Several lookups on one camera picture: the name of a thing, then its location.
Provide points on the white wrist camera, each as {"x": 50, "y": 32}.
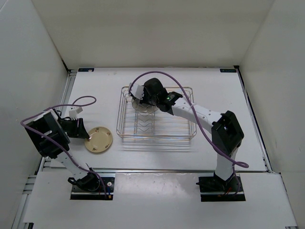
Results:
{"x": 74, "y": 111}
{"x": 136, "y": 91}

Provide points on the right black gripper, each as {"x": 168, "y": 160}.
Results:
{"x": 144, "y": 99}

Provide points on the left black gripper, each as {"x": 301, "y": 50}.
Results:
{"x": 80, "y": 132}

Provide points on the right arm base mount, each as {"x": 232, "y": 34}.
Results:
{"x": 215, "y": 190}

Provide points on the clear glass plate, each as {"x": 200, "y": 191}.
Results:
{"x": 137, "y": 101}
{"x": 144, "y": 108}

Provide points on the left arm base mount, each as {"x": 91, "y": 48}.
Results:
{"x": 92, "y": 190}

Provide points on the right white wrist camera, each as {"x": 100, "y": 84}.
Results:
{"x": 136, "y": 91}

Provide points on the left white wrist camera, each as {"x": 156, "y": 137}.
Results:
{"x": 74, "y": 111}

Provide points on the chrome wire dish rack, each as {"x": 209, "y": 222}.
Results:
{"x": 158, "y": 125}

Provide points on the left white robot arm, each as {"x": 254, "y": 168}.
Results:
{"x": 51, "y": 141}

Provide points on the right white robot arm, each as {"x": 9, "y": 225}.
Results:
{"x": 226, "y": 132}

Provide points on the cream floral plate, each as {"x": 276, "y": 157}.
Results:
{"x": 100, "y": 139}

